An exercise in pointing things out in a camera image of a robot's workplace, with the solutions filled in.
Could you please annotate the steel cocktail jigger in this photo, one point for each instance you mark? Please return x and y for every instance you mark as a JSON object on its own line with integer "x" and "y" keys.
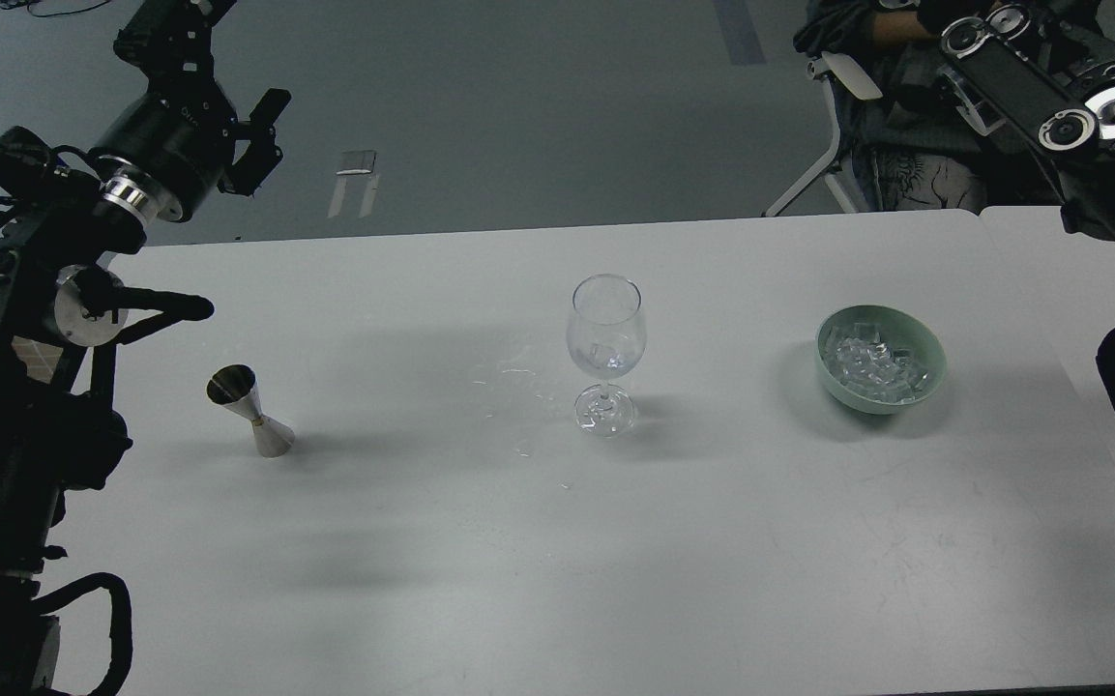
{"x": 235, "y": 388}

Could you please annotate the white office chair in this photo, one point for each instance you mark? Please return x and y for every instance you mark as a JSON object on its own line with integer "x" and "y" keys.
{"x": 841, "y": 80}

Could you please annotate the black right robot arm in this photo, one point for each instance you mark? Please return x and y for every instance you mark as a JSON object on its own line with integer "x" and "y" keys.
{"x": 1027, "y": 68}

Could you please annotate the clear ice cubes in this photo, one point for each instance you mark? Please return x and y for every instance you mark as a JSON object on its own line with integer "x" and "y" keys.
{"x": 870, "y": 363}

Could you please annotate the seated person in grey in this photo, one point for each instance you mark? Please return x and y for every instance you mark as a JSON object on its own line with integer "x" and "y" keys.
{"x": 910, "y": 150}

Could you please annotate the clear wine glass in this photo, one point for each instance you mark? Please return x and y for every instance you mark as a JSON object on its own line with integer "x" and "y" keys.
{"x": 606, "y": 336}

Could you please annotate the grey tape on floor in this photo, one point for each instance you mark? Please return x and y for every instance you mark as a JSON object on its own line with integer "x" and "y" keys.
{"x": 356, "y": 185}

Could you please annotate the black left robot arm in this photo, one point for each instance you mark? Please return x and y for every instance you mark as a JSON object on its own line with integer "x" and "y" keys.
{"x": 64, "y": 315}

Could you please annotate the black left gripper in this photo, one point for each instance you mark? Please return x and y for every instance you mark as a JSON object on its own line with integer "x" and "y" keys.
{"x": 163, "y": 156}

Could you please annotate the green bowl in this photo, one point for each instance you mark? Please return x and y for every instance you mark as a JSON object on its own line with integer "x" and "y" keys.
{"x": 902, "y": 326}

